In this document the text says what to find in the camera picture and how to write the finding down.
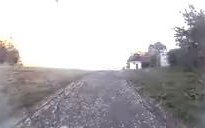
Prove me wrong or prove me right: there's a grey gravel path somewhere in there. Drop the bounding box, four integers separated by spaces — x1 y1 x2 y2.
13 69 169 128

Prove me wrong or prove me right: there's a white house with red roof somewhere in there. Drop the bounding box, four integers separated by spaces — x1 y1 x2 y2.
128 49 170 70

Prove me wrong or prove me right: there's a tree behind house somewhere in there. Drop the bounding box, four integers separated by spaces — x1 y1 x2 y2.
147 41 168 68

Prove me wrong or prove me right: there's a green grass verge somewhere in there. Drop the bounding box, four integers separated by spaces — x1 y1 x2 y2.
121 67 205 128

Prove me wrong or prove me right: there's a dry grass field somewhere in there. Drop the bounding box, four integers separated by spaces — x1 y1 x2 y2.
0 63 94 128

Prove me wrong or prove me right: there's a large dark tree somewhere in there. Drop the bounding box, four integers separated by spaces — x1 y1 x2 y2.
167 4 205 73

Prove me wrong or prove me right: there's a clump of bushes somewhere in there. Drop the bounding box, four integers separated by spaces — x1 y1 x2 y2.
0 31 23 66

